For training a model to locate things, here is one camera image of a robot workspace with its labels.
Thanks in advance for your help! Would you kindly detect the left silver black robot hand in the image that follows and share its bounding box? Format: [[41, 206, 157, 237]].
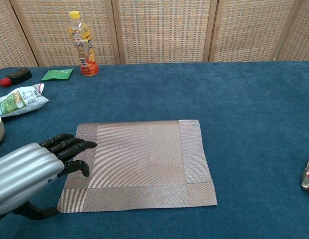
[[0, 133, 98, 221]]

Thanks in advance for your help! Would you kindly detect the grey woven placemat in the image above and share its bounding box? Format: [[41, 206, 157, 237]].
[[56, 119, 218, 214]]

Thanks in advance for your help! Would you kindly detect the white green snack bag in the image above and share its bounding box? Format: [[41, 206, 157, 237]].
[[0, 83, 50, 118]]

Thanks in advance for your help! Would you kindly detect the black box with red cap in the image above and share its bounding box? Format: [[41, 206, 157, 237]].
[[0, 68, 33, 88]]

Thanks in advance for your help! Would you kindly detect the green sachet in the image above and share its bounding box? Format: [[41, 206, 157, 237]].
[[41, 68, 74, 82]]

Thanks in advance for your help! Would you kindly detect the orange drink bottle yellow cap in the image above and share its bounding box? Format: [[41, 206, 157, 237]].
[[68, 10, 99, 77]]

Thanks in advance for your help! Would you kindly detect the woven bamboo screen panel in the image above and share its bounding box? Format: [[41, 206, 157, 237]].
[[208, 0, 301, 63], [0, 0, 39, 72], [111, 0, 218, 65], [9, 0, 122, 67], [273, 0, 309, 62]]

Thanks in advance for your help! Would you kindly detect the blue table cloth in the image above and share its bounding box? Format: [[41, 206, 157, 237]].
[[0, 60, 309, 239]]

